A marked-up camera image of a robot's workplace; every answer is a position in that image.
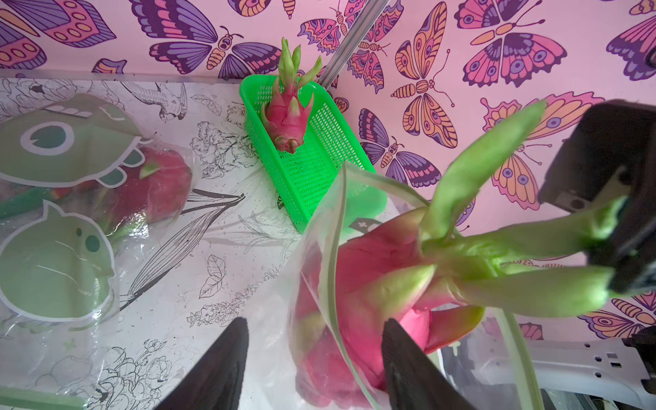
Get pink dragon fruit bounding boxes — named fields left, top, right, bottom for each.
left=290, top=102, right=625, bottom=409
left=261, top=38, right=323, bottom=154

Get aluminium frame struts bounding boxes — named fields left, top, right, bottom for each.
left=319, top=0, right=389, bottom=89

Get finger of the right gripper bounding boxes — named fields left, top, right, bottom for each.
left=538, top=99, right=655, bottom=294

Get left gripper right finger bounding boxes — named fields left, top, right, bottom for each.
left=381, top=319, right=474, bottom=410

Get clear zip-top bag green seal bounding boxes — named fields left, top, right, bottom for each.
left=247, top=164, right=512, bottom=409

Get dragon fruit in far bag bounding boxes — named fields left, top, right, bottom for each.
left=107, top=147, right=192, bottom=228

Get green plastic basket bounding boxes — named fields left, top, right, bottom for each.
left=239, top=75, right=375, bottom=232

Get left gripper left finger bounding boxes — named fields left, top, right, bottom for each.
left=155, top=317, right=249, bottom=410

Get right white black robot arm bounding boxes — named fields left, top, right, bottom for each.
left=528, top=100, right=655, bottom=409

